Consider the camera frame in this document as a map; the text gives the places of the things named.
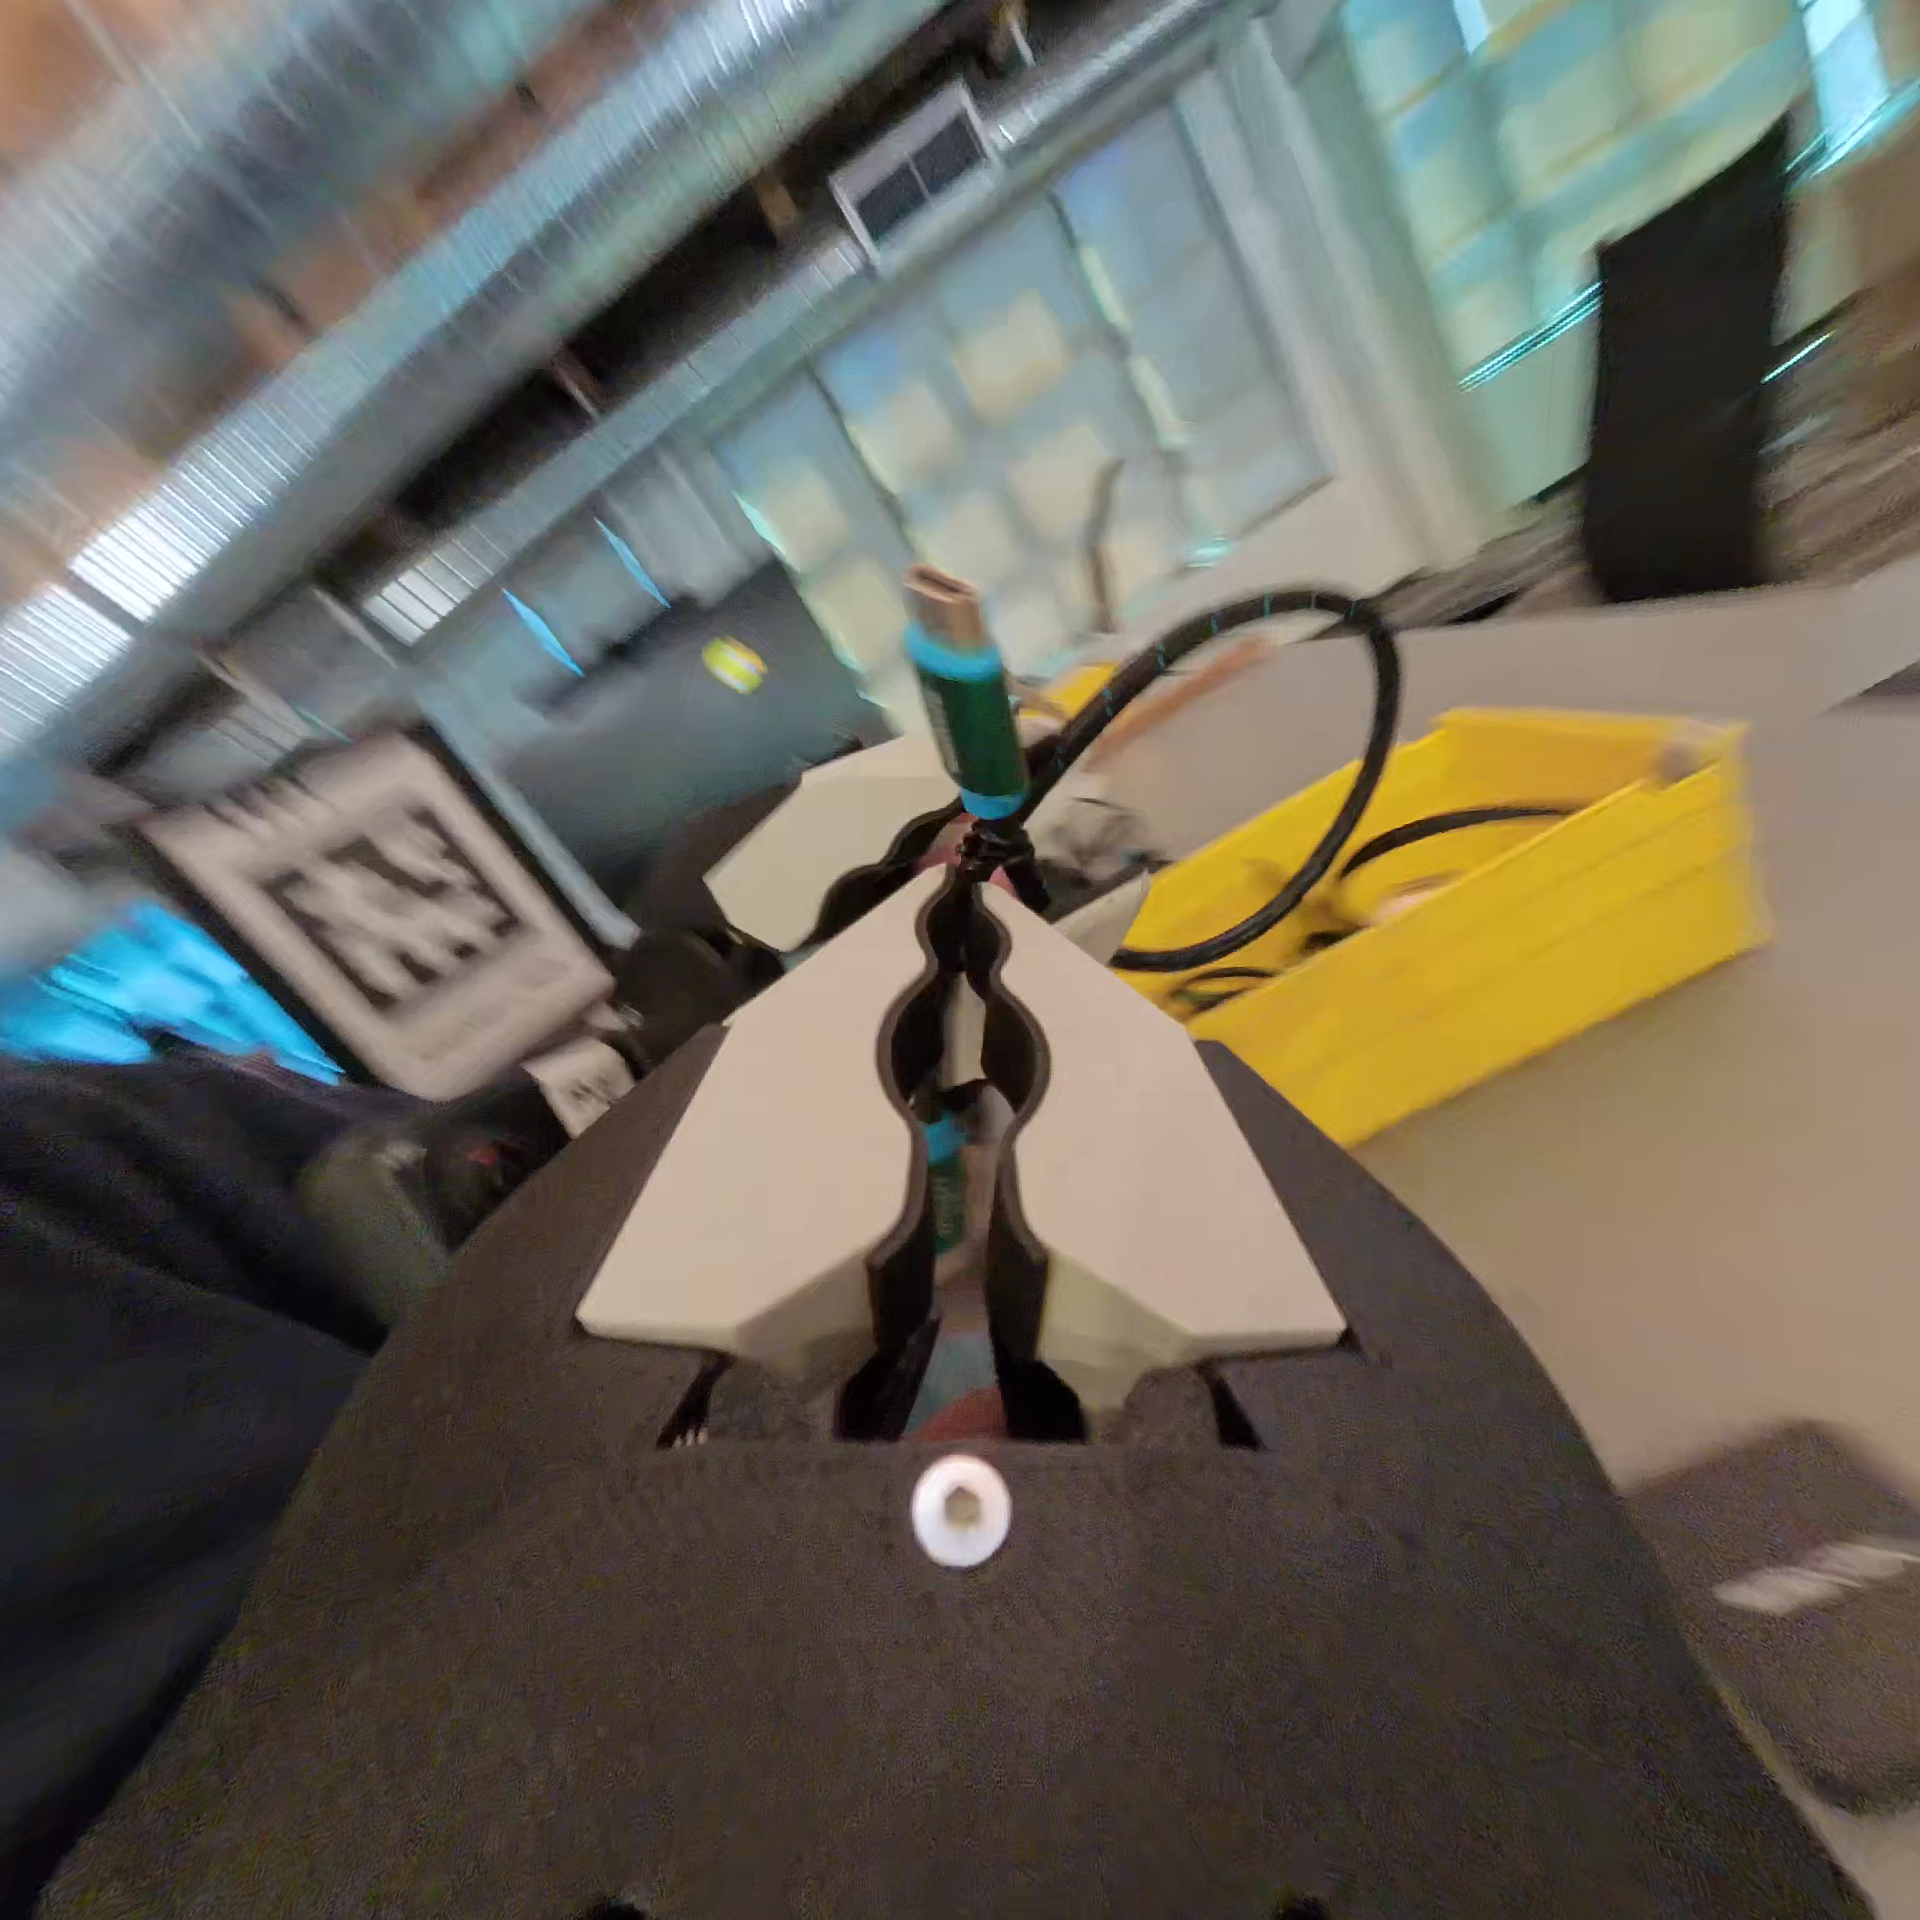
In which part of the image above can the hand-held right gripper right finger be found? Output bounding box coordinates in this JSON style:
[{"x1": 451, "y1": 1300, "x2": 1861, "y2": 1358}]
[{"x1": 974, "y1": 880, "x2": 1353, "y2": 1411}]

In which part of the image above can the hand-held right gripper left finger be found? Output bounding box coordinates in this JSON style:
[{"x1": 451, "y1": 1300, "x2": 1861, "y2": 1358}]
[{"x1": 576, "y1": 864, "x2": 966, "y2": 1405}]

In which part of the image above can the dark adapter hub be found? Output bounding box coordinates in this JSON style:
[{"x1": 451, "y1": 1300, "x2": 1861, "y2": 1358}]
[{"x1": 1626, "y1": 1426, "x2": 1920, "y2": 1823}]

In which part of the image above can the white air vent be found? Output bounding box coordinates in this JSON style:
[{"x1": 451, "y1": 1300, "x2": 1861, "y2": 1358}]
[{"x1": 828, "y1": 81, "x2": 1008, "y2": 265}]

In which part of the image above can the black high-back office chair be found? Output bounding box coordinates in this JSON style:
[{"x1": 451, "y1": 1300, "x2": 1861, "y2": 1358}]
[{"x1": 1580, "y1": 120, "x2": 1804, "y2": 605}]

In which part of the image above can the yellow plastic bin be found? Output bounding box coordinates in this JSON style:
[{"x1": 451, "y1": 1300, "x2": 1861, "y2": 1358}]
[{"x1": 1114, "y1": 704, "x2": 1779, "y2": 1150}]

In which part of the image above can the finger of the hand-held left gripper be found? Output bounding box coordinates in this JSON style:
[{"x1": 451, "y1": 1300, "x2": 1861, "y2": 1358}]
[
  {"x1": 1043, "y1": 864, "x2": 1157, "y2": 969},
  {"x1": 699, "y1": 737, "x2": 966, "y2": 955}
]

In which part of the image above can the large black screen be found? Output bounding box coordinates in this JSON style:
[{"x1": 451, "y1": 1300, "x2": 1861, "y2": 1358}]
[{"x1": 493, "y1": 561, "x2": 902, "y2": 927}]

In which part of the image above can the black braided hdmi cable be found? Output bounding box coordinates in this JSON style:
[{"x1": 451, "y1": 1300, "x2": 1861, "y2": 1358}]
[
  {"x1": 882, "y1": 561, "x2": 1403, "y2": 1262},
  {"x1": 1168, "y1": 805, "x2": 1580, "y2": 1009}
]

